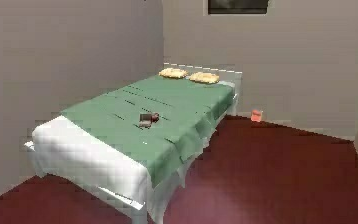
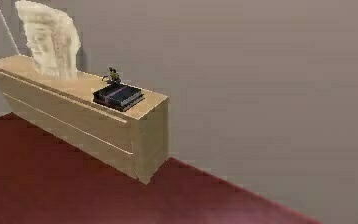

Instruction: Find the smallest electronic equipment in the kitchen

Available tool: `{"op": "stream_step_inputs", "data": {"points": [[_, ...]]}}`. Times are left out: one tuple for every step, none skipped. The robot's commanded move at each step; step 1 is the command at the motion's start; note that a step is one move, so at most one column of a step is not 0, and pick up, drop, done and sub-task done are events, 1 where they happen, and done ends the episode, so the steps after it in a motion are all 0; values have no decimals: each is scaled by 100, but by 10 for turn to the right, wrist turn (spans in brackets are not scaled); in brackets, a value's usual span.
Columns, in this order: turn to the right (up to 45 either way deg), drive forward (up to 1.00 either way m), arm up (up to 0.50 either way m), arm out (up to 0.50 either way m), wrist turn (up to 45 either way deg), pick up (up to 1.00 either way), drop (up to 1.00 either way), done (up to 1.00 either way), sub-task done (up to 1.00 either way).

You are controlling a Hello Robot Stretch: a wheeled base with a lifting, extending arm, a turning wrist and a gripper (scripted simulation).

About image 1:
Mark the yellow pillow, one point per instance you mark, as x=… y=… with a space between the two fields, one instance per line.
x=204 y=77
x=173 y=73

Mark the white bed with green blanket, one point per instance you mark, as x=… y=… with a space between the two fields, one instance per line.
x=127 y=133

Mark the small pink bin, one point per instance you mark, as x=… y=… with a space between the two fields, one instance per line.
x=256 y=115

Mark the small dark object on bed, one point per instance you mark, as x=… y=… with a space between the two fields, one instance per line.
x=148 y=120

